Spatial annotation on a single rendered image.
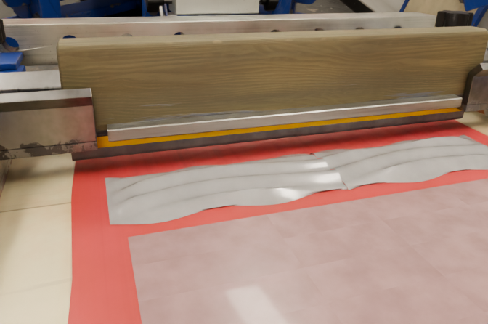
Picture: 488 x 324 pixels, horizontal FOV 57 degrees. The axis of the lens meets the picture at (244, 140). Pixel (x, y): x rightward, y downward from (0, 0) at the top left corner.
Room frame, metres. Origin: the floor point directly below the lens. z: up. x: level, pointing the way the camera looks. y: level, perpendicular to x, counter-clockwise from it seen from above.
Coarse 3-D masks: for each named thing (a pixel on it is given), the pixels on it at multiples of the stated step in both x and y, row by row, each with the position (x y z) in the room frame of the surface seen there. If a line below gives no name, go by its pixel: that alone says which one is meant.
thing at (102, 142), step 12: (456, 108) 0.43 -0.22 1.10; (336, 120) 0.37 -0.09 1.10; (348, 120) 0.37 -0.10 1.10; (360, 120) 0.38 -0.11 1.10; (204, 132) 0.32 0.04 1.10; (216, 132) 0.32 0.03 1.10; (228, 132) 0.33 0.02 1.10; (240, 132) 0.33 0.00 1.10; (108, 144) 0.29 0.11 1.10; (120, 144) 0.29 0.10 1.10; (132, 144) 0.29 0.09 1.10
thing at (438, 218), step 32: (384, 128) 0.40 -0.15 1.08; (416, 128) 0.41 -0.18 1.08; (448, 128) 0.41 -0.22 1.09; (352, 192) 0.26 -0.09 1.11; (384, 192) 0.26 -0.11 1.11; (416, 192) 0.26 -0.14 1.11; (448, 192) 0.27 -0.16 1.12; (480, 192) 0.27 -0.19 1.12; (416, 224) 0.22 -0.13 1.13; (448, 224) 0.22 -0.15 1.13; (480, 224) 0.22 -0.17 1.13; (448, 256) 0.19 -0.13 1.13; (480, 256) 0.19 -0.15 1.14; (480, 288) 0.16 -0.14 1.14
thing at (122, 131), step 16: (432, 96) 0.40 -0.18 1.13; (448, 96) 0.41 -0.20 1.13; (256, 112) 0.33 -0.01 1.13; (272, 112) 0.33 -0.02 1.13; (288, 112) 0.33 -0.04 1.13; (304, 112) 0.34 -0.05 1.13; (320, 112) 0.34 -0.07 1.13; (336, 112) 0.35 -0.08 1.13; (352, 112) 0.35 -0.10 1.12; (368, 112) 0.36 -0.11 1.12; (384, 112) 0.37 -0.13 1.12; (400, 112) 0.37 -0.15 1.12; (112, 128) 0.28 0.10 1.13; (128, 128) 0.28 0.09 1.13; (144, 128) 0.28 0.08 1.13; (160, 128) 0.29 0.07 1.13; (176, 128) 0.29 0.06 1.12; (192, 128) 0.30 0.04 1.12; (208, 128) 0.30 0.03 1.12; (224, 128) 0.31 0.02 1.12; (240, 128) 0.31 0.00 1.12
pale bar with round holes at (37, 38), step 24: (24, 24) 0.48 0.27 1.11; (48, 24) 0.49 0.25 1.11; (72, 24) 0.50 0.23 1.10; (96, 24) 0.51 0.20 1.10; (120, 24) 0.52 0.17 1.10; (144, 24) 0.53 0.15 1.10; (168, 24) 0.54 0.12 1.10; (192, 24) 0.55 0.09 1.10; (216, 24) 0.56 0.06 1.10; (240, 24) 0.58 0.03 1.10; (264, 24) 0.59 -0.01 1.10; (288, 24) 0.60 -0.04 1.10; (312, 24) 0.62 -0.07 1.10; (336, 24) 0.63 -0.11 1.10; (360, 24) 0.65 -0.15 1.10; (384, 24) 0.66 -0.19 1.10; (408, 24) 0.68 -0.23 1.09; (432, 24) 0.70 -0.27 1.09; (0, 48) 0.46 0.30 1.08; (24, 48) 0.47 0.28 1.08; (48, 48) 0.48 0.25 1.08
